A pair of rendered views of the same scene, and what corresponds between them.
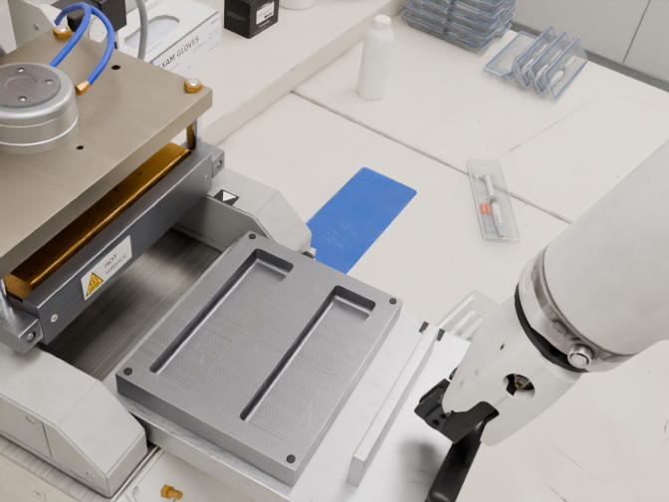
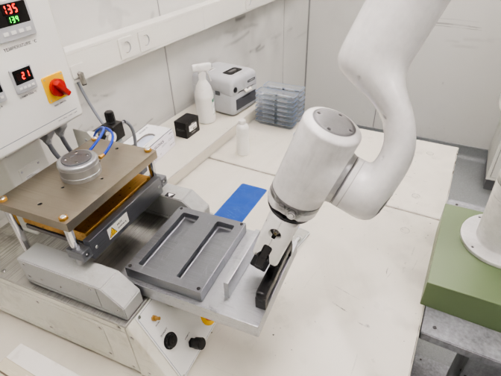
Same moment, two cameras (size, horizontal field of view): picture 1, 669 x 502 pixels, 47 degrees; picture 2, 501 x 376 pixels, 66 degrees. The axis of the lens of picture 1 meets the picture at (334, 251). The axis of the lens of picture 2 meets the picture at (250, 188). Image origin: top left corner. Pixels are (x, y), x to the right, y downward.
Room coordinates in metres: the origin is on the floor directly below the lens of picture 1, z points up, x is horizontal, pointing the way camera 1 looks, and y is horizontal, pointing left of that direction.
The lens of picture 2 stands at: (-0.15, -0.12, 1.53)
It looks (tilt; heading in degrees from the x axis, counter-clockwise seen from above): 36 degrees down; 3
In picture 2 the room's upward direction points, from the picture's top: 2 degrees counter-clockwise
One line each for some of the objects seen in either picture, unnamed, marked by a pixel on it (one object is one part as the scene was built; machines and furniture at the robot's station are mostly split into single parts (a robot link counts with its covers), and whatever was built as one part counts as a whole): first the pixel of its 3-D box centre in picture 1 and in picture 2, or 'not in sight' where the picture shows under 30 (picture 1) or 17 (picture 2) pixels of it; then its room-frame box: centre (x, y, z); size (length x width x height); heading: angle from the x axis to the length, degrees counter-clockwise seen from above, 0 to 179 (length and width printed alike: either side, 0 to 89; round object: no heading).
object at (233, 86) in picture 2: not in sight; (225, 87); (1.57, 0.08, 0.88); 0.25 x 0.20 x 0.17; 57
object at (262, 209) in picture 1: (203, 199); (162, 199); (0.60, 0.14, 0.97); 0.26 x 0.05 x 0.07; 69
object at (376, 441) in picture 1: (315, 375); (210, 258); (0.40, 0.00, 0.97); 0.30 x 0.22 x 0.08; 69
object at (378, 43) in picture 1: (376, 57); (242, 136); (1.19, -0.02, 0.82); 0.05 x 0.05 x 0.14
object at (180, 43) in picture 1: (153, 47); (145, 148); (1.09, 0.34, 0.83); 0.23 x 0.12 x 0.07; 161
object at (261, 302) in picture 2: (469, 437); (275, 271); (0.35, -0.13, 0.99); 0.15 x 0.02 x 0.04; 159
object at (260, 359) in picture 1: (268, 343); (189, 248); (0.41, 0.04, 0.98); 0.20 x 0.17 x 0.03; 159
